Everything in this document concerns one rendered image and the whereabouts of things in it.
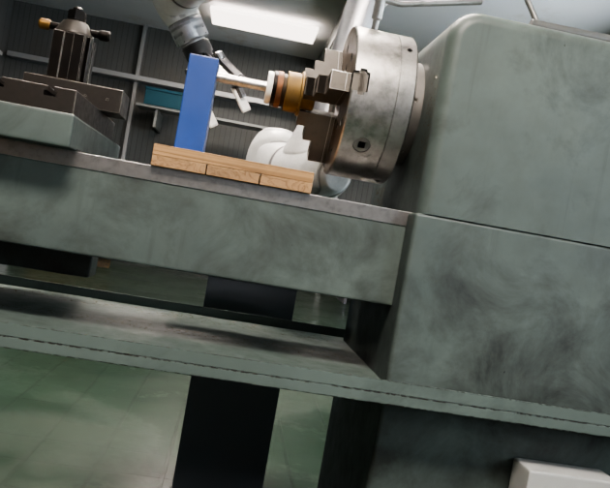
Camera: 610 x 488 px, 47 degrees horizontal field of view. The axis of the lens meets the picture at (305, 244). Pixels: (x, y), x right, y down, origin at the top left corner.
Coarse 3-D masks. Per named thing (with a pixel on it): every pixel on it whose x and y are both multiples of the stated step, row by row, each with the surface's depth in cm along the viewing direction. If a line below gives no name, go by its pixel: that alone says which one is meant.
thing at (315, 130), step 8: (304, 112) 149; (312, 112) 149; (320, 112) 151; (328, 112) 152; (296, 120) 150; (304, 120) 150; (312, 120) 150; (320, 120) 150; (328, 120) 150; (304, 128) 151; (312, 128) 150; (320, 128) 150; (328, 128) 151; (304, 136) 151; (312, 136) 151; (320, 136) 151; (328, 136) 151; (312, 144) 152; (320, 144) 152; (328, 144) 152; (312, 152) 153; (320, 152) 153; (312, 160) 153; (320, 160) 154
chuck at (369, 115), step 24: (360, 48) 136; (384, 48) 138; (384, 72) 135; (360, 96) 135; (384, 96) 135; (336, 120) 148; (360, 120) 136; (384, 120) 136; (336, 144) 141; (384, 144) 138; (336, 168) 145; (360, 168) 144
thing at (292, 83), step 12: (276, 72) 146; (276, 84) 145; (288, 84) 144; (300, 84) 145; (276, 96) 145; (288, 96) 145; (300, 96) 144; (288, 108) 147; (300, 108) 149; (312, 108) 148
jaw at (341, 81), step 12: (336, 72) 136; (360, 72) 135; (312, 84) 143; (324, 84) 140; (336, 84) 136; (348, 84) 136; (360, 84) 135; (312, 96) 143; (324, 96) 142; (336, 96) 140
